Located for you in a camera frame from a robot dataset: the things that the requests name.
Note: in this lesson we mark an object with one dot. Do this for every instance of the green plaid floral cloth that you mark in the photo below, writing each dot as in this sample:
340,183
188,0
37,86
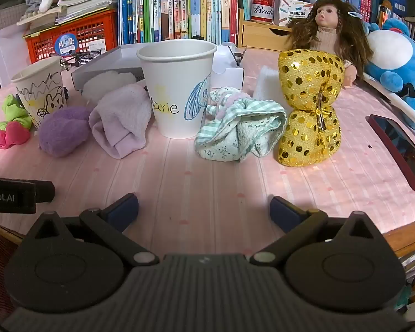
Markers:
235,135

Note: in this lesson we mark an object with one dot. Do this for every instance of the paper cup rabbit drawing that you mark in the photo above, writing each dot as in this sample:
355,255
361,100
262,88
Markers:
38,90

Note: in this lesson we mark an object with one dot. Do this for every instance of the pink tablecloth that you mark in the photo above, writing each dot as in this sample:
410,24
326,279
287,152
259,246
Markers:
193,186

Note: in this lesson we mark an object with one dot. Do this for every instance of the grey storage box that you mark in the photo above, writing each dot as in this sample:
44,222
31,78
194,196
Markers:
7,17

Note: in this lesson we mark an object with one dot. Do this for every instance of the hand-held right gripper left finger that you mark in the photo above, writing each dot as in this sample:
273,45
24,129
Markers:
124,209

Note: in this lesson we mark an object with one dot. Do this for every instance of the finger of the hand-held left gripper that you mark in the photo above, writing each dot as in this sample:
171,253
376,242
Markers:
45,192

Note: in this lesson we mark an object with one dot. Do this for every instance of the pale white panel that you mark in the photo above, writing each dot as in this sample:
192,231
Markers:
7,58

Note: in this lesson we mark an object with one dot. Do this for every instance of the gold sequined pouch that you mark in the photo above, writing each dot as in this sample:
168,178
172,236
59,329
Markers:
307,76

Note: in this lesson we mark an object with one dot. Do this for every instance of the grey and white cardboard box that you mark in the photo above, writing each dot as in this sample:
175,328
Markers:
124,55

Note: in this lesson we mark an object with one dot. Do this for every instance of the wooden drawer box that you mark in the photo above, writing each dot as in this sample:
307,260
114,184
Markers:
259,38

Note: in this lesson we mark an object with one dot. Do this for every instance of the small black metal clip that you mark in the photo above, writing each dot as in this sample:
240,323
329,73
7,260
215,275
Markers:
237,58

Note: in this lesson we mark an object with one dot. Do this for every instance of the red plastic crate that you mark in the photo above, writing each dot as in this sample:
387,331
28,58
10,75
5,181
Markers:
90,31

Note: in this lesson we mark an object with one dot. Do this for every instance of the miniature black bicycle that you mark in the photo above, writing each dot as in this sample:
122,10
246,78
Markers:
77,58

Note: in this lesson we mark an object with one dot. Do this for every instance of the row of upright books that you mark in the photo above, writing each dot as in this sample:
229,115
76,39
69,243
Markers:
179,10

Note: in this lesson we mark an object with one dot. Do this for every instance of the dark red phone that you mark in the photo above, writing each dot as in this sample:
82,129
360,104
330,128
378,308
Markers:
384,128

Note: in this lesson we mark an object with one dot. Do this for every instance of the white printed carton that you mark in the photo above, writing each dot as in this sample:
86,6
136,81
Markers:
290,12

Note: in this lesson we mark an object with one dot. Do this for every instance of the doll with brown hair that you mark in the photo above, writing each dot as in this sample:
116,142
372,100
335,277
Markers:
326,17

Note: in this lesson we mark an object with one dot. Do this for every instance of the red beer can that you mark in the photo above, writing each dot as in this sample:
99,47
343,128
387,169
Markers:
262,7

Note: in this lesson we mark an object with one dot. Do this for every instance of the blue hair clip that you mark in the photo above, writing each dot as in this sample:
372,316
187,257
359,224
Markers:
354,14

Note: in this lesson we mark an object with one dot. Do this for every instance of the white rod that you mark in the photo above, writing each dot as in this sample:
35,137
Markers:
397,102

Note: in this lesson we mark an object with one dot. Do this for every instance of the blue plush toy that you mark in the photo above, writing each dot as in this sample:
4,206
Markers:
394,58

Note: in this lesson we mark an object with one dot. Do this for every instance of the large paper cup blue drawing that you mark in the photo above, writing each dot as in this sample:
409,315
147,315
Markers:
179,86

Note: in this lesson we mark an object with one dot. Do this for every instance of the purple plush ball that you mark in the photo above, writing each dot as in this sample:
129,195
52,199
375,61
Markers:
62,131

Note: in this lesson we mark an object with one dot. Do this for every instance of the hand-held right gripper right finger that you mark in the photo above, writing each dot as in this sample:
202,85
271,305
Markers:
283,212

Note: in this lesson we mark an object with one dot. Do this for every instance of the lavender towel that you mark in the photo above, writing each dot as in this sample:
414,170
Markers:
121,121

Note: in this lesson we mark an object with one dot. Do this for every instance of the green and pink soft toy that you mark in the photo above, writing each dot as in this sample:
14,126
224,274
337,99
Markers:
12,135

